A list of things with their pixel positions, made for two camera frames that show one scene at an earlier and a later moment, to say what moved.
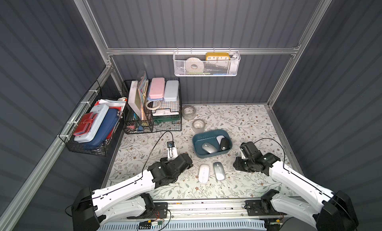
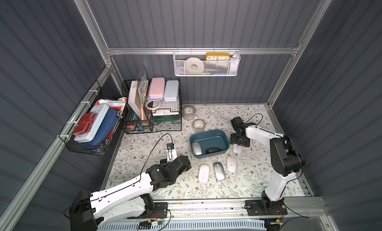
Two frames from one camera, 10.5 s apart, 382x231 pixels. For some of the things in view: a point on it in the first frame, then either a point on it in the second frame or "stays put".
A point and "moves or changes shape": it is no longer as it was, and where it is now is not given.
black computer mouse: x=225 y=144 to x=212 y=150
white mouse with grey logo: x=219 y=138 to x=238 y=148
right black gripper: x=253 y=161 to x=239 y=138
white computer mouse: x=204 y=173 stays put
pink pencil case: x=157 y=88 stays put
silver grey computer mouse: x=219 y=171 stays put
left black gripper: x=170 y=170 stays put
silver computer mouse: x=209 y=148 to x=196 y=147
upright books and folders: x=138 y=94 stays put
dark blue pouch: x=112 y=117 stays put
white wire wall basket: x=206 y=63 stays put
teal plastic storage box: x=210 y=136 moves or changes shape
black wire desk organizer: x=152 y=105 stays put
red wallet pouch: x=85 y=123 stays put
